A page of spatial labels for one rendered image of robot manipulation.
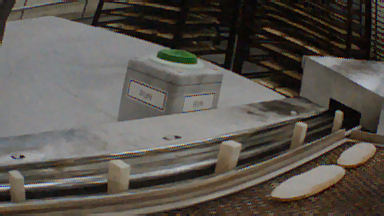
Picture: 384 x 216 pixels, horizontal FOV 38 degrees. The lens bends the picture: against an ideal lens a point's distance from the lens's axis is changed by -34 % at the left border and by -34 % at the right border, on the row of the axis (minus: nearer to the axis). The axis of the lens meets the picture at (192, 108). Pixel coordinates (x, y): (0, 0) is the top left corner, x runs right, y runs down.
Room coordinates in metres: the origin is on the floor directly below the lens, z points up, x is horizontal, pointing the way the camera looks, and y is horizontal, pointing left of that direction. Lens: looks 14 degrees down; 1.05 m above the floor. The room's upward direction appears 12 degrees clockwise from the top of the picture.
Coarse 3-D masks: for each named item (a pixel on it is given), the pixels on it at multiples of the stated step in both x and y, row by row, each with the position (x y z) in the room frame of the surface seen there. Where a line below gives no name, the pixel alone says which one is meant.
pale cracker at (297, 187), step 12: (324, 168) 0.47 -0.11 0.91; (336, 168) 0.48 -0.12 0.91; (288, 180) 0.45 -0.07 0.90; (300, 180) 0.44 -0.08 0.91; (312, 180) 0.44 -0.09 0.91; (324, 180) 0.45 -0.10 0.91; (336, 180) 0.46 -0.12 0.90; (276, 192) 0.43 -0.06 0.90; (288, 192) 0.42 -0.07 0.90; (300, 192) 0.42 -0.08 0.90; (312, 192) 0.43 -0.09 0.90
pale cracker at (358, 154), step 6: (360, 144) 0.57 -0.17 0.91; (366, 144) 0.57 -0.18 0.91; (372, 144) 0.59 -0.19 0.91; (348, 150) 0.54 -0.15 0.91; (354, 150) 0.54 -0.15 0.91; (360, 150) 0.54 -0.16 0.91; (366, 150) 0.55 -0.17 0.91; (372, 150) 0.56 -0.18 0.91; (342, 156) 0.53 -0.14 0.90; (348, 156) 0.53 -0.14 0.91; (354, 156) 0.52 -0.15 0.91; (360, 156) 0.53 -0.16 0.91; (366, 156) 0.53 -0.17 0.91; (342, 162) 0.52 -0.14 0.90; (348, 162) 0.51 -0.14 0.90; (354, 162) 0.51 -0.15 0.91; (360, 162) 0.52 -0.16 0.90
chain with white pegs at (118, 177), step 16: (336, 112) 0.87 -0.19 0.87; (304, 128) 0.75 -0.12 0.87; (336, 128) 0.86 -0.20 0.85; (224, 144) 0.64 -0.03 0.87; (240, 144) 0.64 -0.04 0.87; (224, 160) 0.63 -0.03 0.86; (256, 160) 0.70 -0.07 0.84; (16, 176) 0.40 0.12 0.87; (112, 176) 0.52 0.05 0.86; (128, 176) 0.53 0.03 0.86; (16, 192) 0.40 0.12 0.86
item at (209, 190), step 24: (312, 144) 0.57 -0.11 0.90; (336, 144) 0.61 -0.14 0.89; (264, 168) 0.50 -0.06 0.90; (288, 168) 0.52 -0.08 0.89; (312, 168) 0.53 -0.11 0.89; (360, 168) 0.51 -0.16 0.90; (144, 192) 0.40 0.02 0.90; (168, 192) 0.41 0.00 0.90; (192, 192) 0.43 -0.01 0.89; (216, 192) 0.45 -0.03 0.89; (264, 192) 0.46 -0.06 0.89; (336, 192) 0.43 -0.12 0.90; (360, 192) 0.42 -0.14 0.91
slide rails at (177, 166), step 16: (352, 112) 0.99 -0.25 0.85; (320, 128) 0.83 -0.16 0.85; (256, 144) 0.72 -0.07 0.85; (272, 144) 0.73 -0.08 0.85; (304, 144) 0.75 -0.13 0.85; (176, 160) 0.63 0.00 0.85; (192, 160) 0.64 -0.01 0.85; (208, 160) 0.64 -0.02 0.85; (32, 176) 0.47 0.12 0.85; (48, 176) 0.48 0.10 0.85; (64, 176) 0.50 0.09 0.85; (80, 176) 0.51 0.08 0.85; (96, 176) 0.53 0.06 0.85; (144, 176) 0.57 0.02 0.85; (160, 176) 0.58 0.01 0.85; (208, 176) 0.60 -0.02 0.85; (0, 192) 0.40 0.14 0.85; (112, 192) 0.50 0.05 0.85
